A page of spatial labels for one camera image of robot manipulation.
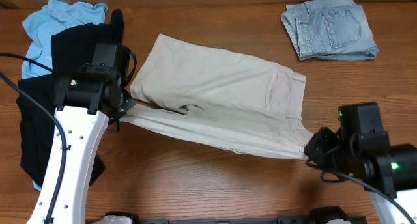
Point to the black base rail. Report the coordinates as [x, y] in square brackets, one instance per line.
[324, 215]

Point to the black garment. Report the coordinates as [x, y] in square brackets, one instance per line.
[59, 47]

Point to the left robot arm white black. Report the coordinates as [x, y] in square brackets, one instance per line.
[87, 100]

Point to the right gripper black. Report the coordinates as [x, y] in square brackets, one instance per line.
[316, 151]

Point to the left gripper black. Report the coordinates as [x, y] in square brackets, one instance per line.
[127, 104]

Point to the beige shorts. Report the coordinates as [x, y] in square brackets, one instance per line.
[231, 101]

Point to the light blue shirt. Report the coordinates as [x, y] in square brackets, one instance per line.
[36, 130]

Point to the folded denim shorts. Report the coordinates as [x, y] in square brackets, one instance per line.
[331, 30]

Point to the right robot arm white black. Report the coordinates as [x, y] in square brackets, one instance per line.
[360, 152]

